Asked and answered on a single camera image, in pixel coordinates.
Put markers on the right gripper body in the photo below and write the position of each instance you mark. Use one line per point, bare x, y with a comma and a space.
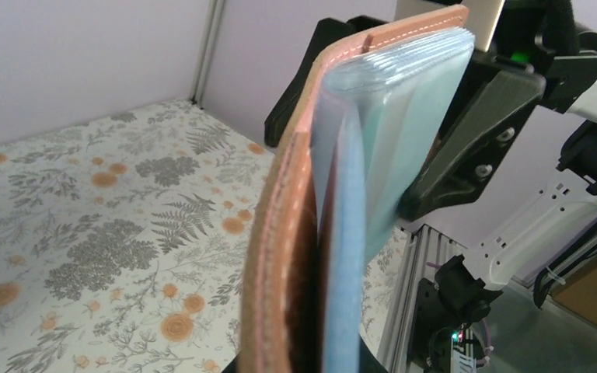
539, 55

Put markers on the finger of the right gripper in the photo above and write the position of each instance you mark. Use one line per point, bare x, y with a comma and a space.
295, 110
472, 144

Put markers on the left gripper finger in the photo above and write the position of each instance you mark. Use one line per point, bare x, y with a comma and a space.
297, 348

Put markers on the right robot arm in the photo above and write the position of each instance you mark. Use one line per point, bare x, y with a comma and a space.
472, 279

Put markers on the floral table mat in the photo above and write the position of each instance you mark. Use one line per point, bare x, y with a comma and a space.
122, 243

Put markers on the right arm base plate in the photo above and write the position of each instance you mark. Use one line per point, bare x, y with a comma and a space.
439, 341

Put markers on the aluminium rail frame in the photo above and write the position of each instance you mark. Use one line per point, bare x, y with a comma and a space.
427, 250

